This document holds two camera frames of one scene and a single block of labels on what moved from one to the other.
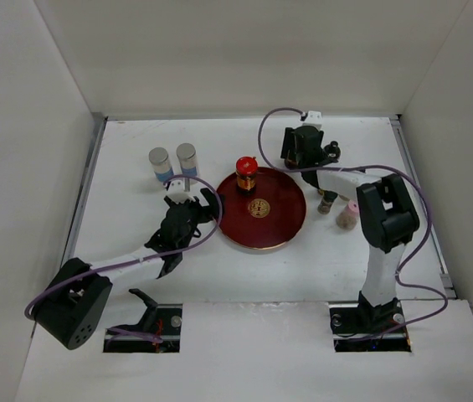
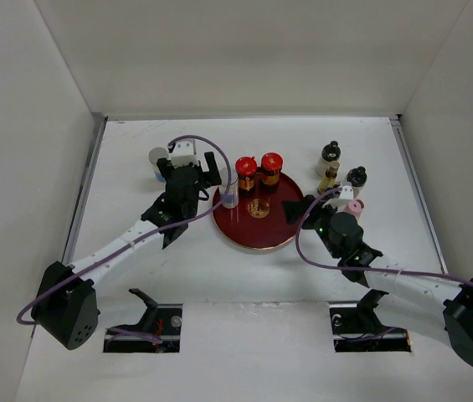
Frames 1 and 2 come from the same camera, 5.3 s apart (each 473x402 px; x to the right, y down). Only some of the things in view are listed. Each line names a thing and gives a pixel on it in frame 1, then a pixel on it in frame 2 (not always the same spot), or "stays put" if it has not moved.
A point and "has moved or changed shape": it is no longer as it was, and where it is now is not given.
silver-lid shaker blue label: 160,161 stays put
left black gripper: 207,212 to 212,169
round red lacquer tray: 270,218 stays put
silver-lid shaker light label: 187,153 has moved or changed shape
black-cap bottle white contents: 332,152 stays put
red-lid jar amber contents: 246,169 stays put
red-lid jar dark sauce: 290,164 to 271,164
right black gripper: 288,141 to 291,208
